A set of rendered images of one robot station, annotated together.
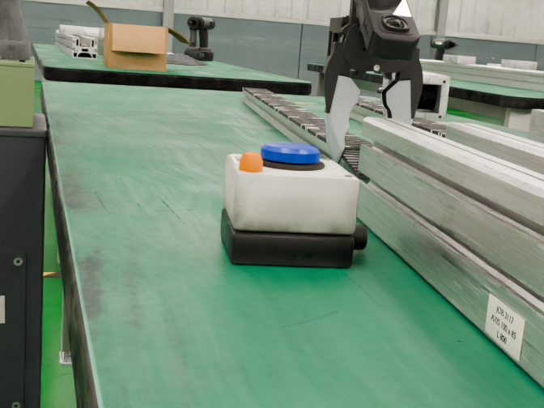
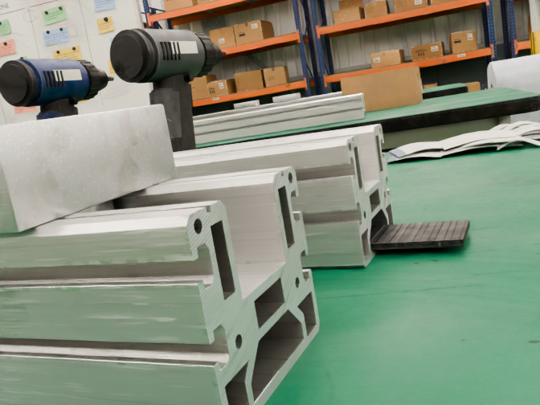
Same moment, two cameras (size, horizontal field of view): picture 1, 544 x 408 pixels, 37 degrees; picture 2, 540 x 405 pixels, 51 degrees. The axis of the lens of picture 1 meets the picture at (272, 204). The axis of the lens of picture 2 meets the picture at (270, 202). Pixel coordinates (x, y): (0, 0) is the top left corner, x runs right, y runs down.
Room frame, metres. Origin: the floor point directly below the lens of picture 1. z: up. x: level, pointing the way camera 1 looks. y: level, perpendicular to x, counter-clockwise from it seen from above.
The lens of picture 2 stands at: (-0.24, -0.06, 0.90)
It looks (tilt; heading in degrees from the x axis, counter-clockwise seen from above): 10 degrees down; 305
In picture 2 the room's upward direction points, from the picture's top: 10 degrees counter-clockwise
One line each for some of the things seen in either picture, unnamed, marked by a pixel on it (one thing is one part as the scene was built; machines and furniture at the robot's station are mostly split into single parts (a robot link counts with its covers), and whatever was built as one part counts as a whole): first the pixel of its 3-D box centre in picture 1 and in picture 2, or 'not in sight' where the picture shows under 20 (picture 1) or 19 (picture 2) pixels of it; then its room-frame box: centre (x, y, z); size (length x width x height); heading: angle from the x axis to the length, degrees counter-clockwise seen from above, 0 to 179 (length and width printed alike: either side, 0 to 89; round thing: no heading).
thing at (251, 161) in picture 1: (251, 160); not in sight; (0.51, 0.02, 0.85); 0.01 x 0.01 x 0.01
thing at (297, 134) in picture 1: (285, 117); not in sight; (1.35, -0.01, 0.79); 0.96 x 0.04 x 0.03; 9
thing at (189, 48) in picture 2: not in sight; (193, 119); (0.23, -0.62, 0.89); 0.20 x 0.08 x 0.22; 94
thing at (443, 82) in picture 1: (413, 95); not in sight; (1.70, -0.27, 0.83); 0.11 x 0.10 x 0.10; 100
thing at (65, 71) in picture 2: not in sight; (80, 137); (0.42, -0.59, 0.89); 0.20 x 0.08 x 0.22; 100
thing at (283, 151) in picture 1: (290, 159); not in sight; (0.54, -0.01, 0.84); 0.04 x 0.04 x 0.02
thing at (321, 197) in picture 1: (298, 206); not in sight; (0.54, -0.02, 0.81); 0.10 x 0.08 x 0.06; 99
